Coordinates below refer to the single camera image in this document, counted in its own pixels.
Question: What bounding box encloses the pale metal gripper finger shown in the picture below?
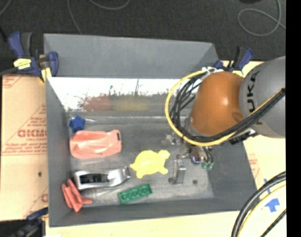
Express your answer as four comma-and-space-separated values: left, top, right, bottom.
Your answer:
168, 159, 187, 185
162, 132, 182, 146

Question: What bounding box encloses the grey metal bin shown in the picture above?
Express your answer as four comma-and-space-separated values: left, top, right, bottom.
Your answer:
43, 33, 259, 227

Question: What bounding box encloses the yellow toy turtle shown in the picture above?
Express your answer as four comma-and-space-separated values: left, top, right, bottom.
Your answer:
129, 150, 171, 180

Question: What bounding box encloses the dark green flat block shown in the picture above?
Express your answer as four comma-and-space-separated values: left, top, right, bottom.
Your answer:
118, 183, 152, 205

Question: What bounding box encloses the silver metal stapler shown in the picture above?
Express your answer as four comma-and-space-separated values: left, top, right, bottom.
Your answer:
72, 166, 132, 191

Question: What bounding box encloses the pink plastic pouch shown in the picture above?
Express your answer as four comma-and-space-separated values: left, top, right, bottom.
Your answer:
69, 129, 123, 160

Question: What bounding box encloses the blue star-shaped toy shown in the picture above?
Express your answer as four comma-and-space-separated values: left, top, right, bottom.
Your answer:
69, 115, 86, 133

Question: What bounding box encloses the red folded cloth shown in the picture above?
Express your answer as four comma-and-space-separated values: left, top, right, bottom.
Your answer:
61, 178, 93, 213

